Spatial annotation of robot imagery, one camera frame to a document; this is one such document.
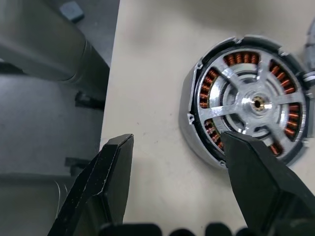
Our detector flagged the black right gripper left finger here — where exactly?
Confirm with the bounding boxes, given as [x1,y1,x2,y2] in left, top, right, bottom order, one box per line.
[47,133,135,236]

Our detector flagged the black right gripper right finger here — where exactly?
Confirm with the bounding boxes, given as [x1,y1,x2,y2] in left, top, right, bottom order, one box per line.
[220,130,315,233]

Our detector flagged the motor stator with copper coils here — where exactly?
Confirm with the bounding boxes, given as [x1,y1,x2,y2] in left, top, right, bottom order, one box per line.
[179,35,313,171]

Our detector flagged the round silver rotor disc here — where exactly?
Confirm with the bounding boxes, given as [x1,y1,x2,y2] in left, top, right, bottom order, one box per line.
[300,18,315,85]

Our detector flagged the dark grey square block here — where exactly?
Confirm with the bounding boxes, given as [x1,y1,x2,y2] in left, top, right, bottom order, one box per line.
[58,0,86,23]

